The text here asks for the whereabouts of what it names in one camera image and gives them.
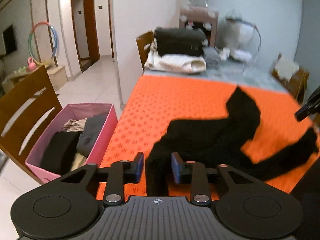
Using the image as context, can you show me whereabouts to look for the black trousers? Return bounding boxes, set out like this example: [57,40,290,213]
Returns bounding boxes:
[145,87,319,197]

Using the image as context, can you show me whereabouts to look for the folded black clothes stack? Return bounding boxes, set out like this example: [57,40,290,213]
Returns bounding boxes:
[153,28,207,57]

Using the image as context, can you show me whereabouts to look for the pink fabric storage box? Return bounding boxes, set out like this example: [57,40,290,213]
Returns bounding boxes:
[25,103,118,183]

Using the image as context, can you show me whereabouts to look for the grey white plastic bag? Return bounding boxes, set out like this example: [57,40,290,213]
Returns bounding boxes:
[215,10,262,64]

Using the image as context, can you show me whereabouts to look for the white power adapter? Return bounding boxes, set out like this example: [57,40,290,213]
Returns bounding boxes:
[219,47,230,61]

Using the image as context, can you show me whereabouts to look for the rolled grey garment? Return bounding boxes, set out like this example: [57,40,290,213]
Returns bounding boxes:
[203,47,220,68]

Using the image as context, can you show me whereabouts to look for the wooden chair near left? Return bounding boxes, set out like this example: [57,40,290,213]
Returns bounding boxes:
[1,66,62,184]

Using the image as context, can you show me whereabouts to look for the beige low cabinet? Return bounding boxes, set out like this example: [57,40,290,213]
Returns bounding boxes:
[2,66,68,93]

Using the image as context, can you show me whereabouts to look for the wooden chair far left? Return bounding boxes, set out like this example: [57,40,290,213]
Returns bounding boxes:
[136,31,154,69]

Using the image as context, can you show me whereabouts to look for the colourful hula hoop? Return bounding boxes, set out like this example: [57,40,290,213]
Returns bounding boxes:
[28,21,59,67]

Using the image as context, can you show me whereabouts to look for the brown water dispenser cabinet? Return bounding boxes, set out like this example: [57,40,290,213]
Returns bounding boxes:
[179,6,219,47]

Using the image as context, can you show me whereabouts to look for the pink kettlebell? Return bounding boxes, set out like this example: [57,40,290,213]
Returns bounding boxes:
[27,57,37,72]

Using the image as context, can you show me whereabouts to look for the wall mounted black television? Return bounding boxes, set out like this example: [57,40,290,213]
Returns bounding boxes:
[3,25,17,55]

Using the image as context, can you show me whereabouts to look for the brown wooden door frame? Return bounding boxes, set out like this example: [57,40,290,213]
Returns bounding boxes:
[71,0,100,72]

